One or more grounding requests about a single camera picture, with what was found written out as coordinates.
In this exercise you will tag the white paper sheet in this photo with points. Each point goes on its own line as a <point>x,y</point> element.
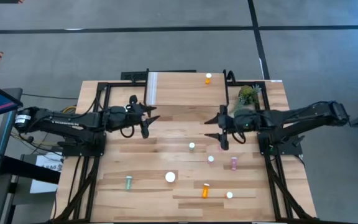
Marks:
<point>50,160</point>

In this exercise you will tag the wooden shelf with black legs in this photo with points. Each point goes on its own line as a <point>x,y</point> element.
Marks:
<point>182,90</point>

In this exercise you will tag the green potted artificial plant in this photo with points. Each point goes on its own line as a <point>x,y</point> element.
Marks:
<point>247,95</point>

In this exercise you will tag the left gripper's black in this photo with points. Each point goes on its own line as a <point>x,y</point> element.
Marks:
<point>120,116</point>

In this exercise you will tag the green medicine bottle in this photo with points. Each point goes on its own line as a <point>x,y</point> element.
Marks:
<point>128,183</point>
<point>191,145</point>

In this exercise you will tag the small orange medicine bottle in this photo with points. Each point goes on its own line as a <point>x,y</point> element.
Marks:
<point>229,195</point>
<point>208,81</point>
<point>205,191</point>

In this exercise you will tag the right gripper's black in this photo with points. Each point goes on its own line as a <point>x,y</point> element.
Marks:
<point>244,121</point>

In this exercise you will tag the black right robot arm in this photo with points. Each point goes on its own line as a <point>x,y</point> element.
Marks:
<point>306,116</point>

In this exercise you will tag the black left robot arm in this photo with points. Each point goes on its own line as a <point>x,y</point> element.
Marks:
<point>57,119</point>

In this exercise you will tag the left arm's black base plate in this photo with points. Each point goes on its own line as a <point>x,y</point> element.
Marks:
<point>85,151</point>

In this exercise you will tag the grey monitor stand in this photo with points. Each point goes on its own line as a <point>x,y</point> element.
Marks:
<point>6,140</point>

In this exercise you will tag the black metal beam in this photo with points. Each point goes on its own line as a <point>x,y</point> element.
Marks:
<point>26,169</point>

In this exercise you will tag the large orange medicine bottle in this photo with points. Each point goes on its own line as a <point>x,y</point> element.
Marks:
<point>170,176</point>

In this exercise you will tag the black power strip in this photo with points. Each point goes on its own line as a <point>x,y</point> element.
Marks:
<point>132,75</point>

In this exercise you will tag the right arm's black base plate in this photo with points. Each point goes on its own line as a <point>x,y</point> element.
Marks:
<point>292,149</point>

